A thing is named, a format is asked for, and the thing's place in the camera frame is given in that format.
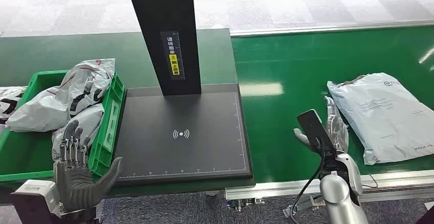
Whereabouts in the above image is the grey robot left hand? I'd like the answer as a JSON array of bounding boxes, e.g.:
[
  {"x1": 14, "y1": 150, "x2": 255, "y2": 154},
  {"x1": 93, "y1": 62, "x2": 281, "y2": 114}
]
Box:
[{"x1": 52, "y1": 119, "x2": 123, "y2": 214}]

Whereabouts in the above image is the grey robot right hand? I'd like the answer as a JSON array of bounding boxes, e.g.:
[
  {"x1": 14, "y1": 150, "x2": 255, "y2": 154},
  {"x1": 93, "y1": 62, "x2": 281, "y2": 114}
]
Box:
[{"x1": 293, "y1": 95, "x2": 350, "y2": 154}]

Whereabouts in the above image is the grey plastic courier bag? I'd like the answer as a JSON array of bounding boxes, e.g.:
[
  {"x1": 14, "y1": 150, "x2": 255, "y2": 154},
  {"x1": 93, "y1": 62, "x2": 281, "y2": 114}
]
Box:
[{"x1": 327, "y1": 73, "x2": 434, "y2": 166}]

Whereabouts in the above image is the green conveyor belt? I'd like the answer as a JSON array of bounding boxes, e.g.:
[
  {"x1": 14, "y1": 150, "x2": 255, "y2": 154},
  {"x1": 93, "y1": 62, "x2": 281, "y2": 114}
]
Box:
[{"x1": 231, "y1": 26, "x2": 434, "y2": 185}]

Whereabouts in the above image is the black inbound scanner machine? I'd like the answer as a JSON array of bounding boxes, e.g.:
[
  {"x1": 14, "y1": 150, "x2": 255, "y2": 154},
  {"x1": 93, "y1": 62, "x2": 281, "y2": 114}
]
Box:
[{"x1": 108, "y1": 0, "x2": 254, "y2": 187}]

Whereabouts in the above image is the metal connector under conveyor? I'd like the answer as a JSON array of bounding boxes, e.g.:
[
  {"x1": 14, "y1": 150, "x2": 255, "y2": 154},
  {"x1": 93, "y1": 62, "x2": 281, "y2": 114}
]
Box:
[{"x1": 226, "y1": 198, "x2": 266, "y2": 213}]

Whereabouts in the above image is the green plastic crate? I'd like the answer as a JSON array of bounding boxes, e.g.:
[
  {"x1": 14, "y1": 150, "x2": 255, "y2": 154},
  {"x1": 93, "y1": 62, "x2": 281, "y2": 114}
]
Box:
[{"x1": 0, "y1": 70, "x2": 126, "y2": 185}]

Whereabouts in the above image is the plain grey crumpled bag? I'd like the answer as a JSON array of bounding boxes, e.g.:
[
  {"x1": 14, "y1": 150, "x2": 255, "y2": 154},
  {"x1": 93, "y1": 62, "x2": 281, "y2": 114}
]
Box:
[{"x1": 51, "y1": 104, "x2": 105, "y2": 163}]

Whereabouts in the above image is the white bag with red line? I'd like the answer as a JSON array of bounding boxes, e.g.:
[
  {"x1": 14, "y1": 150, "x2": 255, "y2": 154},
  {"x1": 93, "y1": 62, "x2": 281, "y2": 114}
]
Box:
[{"x1": 6, "y1": 58, "x2": 116, "y2": 133}]

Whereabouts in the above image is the white bag with black print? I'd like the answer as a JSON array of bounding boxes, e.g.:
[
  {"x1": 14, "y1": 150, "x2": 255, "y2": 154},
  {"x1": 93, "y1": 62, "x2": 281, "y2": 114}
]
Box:
[{"x1": 0, "y1": 86, "x2": 27, "y2": 136}]

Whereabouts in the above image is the dark green table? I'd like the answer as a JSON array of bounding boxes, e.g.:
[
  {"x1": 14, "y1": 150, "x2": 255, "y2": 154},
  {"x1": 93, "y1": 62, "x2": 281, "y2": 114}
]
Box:
[{"x1": 0, "y1": 28, "x2": 255, "y2": 206}]

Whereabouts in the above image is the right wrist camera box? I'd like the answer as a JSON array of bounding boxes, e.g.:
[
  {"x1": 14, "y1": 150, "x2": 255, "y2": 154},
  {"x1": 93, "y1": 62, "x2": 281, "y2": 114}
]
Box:
[{"x1": 296, "y1": 109, "x2": 338, "y2": 160}]

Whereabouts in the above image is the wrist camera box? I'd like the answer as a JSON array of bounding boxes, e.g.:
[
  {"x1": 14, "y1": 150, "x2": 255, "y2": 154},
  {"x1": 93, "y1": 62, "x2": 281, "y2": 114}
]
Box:
[
  {"x1": 9, "y1": 180, "x2": 61, "y2": 224},
  {"x1": 296, "y1": 109, "x2": 338, "y2": 160}
]

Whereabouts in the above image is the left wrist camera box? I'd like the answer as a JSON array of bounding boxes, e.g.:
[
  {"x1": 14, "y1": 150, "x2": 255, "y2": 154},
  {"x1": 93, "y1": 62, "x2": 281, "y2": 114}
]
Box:
[{"x1": 9, "y1": 180, "x2": 61, "y2": 224}]

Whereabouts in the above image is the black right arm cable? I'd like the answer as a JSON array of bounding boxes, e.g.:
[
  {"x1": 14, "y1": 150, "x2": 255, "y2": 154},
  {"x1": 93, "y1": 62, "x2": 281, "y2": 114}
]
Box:
[{"x1": 290, "y1": 141, "x2": 327, "y2": 224}]

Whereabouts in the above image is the grey bracket under conveyor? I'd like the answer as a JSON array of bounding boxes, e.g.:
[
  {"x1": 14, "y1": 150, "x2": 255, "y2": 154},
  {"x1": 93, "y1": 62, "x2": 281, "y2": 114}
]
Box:
[{"x1": 283, "y1": 195, "x2": 323, "y2": 218}]

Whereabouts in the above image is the aluminium conveyor rail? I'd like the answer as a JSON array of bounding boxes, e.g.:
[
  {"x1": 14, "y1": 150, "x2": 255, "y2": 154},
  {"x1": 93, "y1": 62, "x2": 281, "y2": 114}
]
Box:
[
  {"x1": 230, "y1": 19, "x2": 434, "y2": 37},
  {"x1": 225, "y1": 169, "x2": 434, "y2": 213}
]

